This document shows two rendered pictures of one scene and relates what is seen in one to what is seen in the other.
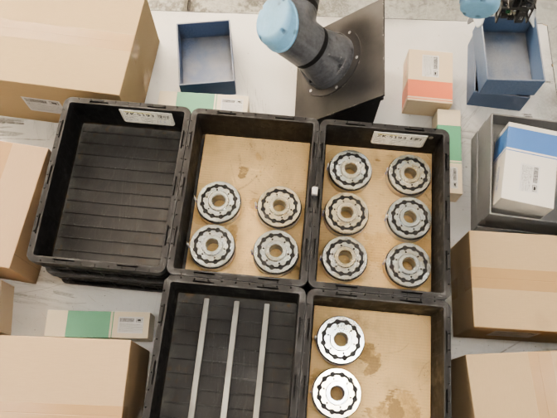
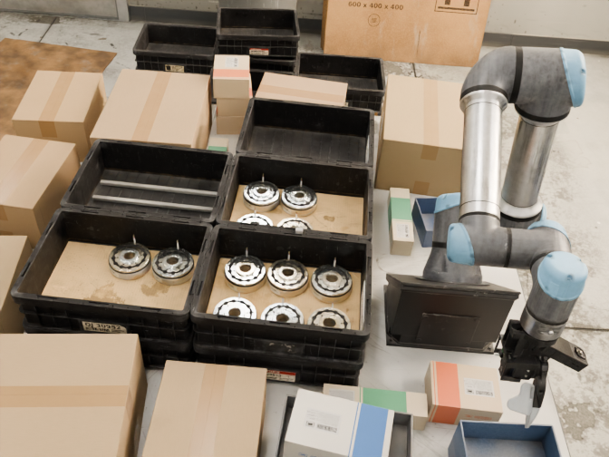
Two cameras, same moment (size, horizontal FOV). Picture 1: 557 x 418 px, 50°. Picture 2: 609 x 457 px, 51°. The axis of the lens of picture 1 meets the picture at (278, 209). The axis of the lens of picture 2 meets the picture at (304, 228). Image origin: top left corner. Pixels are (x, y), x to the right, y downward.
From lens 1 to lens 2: 1.32 m
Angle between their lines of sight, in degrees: 49
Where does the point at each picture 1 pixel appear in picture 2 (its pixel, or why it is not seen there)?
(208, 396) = (148, 196)
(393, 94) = not seen: hidden behind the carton
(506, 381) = (104, 363)
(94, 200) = (303, 143)
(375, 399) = (119, 290)
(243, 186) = (316, 218)
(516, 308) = (178, 400)
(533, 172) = (331, 426)
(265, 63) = not seen: hidden behind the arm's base
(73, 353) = (187, 121)
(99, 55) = (416, 130)
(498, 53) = not seen: outside the picture
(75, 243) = (270, 135)
